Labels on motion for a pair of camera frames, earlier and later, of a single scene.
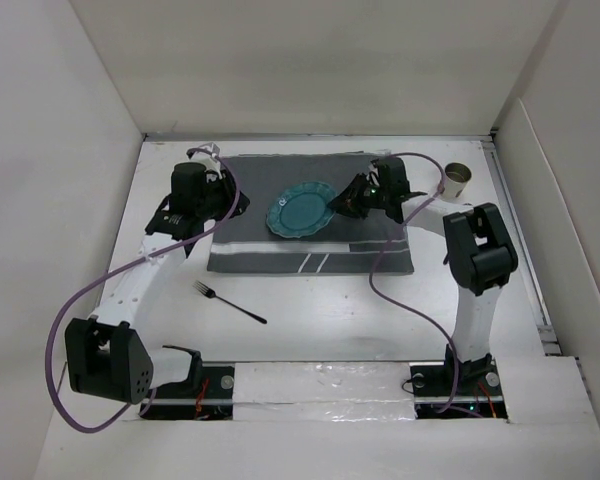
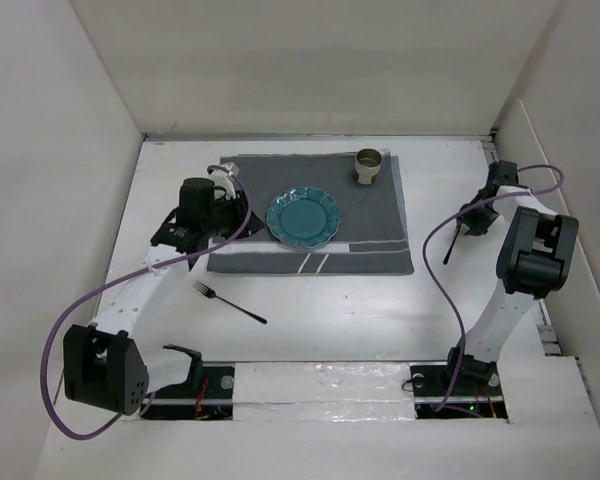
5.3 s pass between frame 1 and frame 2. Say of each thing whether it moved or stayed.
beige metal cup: moved
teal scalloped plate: moved
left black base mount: stayed
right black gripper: moved
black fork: stayed
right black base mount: stayed
